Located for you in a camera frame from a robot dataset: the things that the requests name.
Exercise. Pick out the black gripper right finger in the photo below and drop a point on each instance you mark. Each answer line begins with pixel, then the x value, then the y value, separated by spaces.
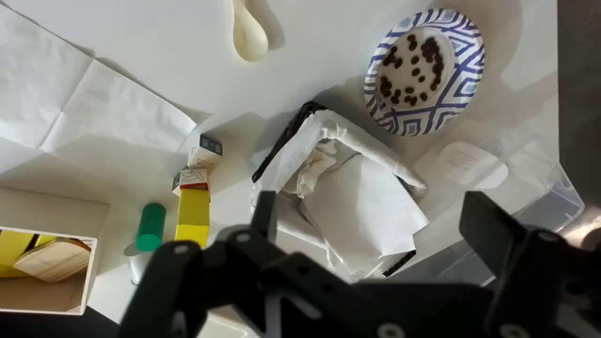
pixel 545 281

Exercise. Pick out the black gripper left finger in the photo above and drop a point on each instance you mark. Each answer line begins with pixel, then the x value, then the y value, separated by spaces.
pixel 180 281

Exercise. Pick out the square wooden box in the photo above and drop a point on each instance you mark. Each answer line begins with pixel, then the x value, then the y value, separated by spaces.
pixel 38 296

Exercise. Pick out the green cylinder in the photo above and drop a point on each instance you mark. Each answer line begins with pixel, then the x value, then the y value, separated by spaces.
pixel 150 225

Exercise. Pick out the clear plastic storage bin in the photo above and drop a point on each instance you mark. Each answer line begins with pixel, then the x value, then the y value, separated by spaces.
pixel 537 187

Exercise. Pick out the plain wooden toy block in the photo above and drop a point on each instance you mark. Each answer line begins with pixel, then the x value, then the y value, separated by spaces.
pixel 53 261

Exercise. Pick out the yellow toy block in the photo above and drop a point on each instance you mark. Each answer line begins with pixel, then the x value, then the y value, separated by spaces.
pixel 9 248

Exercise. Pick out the creased white napkin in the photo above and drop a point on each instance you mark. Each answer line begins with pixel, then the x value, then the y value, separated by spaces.
pixel 94 112

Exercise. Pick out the crumpled white paper sheet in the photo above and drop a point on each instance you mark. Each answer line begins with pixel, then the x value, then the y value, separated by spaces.
pixel 357 206

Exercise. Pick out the cream plastic spoon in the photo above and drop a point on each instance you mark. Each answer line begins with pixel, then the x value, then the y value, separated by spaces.
pixel 248 37

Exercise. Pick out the dark beans pile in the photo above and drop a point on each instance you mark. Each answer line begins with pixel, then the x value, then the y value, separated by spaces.
pixel 432 52

